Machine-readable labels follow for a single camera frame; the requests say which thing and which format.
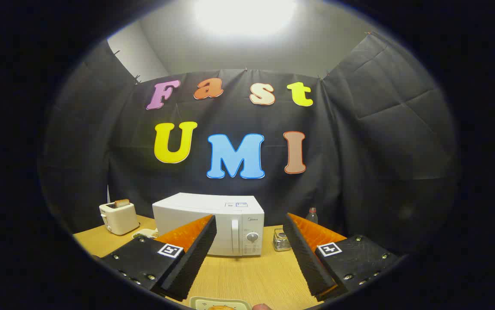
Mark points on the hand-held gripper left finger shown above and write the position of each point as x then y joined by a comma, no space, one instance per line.
191,267

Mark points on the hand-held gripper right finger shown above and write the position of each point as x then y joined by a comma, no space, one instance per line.
307,262

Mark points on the golden bread bun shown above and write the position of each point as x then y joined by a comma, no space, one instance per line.
221,308

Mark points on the white microwave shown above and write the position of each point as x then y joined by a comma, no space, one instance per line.
195,206

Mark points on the cream square plate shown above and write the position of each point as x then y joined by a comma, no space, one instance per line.
200,302

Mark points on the clear plastic water bottle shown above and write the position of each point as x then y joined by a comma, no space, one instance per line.
312,217

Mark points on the white divided bean dish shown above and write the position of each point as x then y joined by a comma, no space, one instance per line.
144,234

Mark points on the white toaster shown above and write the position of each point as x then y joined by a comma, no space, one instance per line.
120,219

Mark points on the toast slice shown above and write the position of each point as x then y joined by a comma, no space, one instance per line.
122,203

